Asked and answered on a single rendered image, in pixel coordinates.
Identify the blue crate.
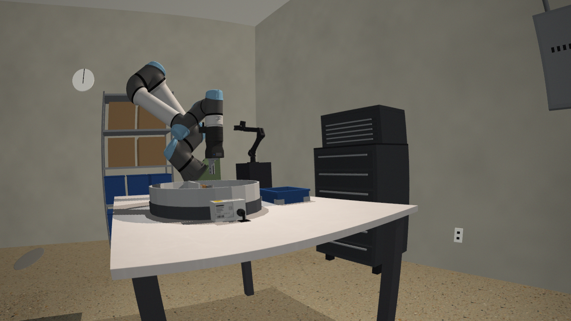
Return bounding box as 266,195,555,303
260,186,310,205

